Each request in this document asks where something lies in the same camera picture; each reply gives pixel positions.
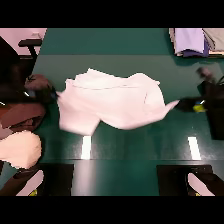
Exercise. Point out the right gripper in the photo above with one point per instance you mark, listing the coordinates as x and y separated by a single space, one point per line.
187 104

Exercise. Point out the white shirt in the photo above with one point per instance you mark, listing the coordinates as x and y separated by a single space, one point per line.
113 100

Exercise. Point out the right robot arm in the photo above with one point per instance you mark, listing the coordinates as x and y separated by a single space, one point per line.
216 116

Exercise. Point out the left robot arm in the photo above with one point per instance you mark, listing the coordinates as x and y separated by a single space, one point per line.
50 180

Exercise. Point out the purple garment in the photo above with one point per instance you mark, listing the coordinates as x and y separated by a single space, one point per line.
190 41

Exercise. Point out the grey garment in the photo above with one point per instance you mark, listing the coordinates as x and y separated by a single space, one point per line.
215 38

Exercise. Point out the brown garment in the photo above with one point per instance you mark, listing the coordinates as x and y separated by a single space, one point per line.
23 115

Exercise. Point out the peach garment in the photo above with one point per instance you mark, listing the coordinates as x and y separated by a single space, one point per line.
18 150

